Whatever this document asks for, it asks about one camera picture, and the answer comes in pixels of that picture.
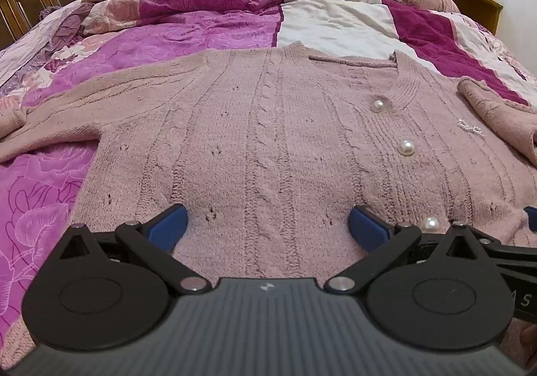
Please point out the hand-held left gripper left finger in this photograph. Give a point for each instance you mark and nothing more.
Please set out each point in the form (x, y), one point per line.
(168, 227)

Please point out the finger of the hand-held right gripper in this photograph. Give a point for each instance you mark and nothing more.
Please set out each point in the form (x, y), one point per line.
(532, 218)
(512, 252)

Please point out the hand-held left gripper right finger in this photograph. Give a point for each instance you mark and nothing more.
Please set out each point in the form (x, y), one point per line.
(369, 229)

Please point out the pink knitted cardigan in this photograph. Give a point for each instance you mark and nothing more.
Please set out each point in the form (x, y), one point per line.
(272, 149)

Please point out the magenta and white patchwork blanket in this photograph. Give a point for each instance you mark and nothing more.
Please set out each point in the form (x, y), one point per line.
(188, 40)

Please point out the lilac floral bed sheet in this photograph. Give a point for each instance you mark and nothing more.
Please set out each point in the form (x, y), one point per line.
(25, 53)

